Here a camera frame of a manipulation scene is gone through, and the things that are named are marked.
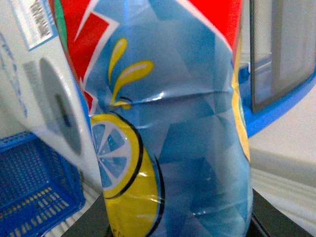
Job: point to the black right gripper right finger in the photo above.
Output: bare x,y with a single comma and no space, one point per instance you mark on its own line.
267,221

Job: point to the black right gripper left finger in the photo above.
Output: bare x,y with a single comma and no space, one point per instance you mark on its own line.
93,223

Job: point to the blue lemon drink bottle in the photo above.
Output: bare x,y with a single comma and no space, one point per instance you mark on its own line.
160,79

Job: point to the blue plastic basket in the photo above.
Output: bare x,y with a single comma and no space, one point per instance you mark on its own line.
38,187

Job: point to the white penguin chest freezer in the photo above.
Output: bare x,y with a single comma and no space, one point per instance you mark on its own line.
39,88

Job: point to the glass sliding freezer lid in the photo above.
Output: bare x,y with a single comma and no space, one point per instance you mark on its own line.
282,48

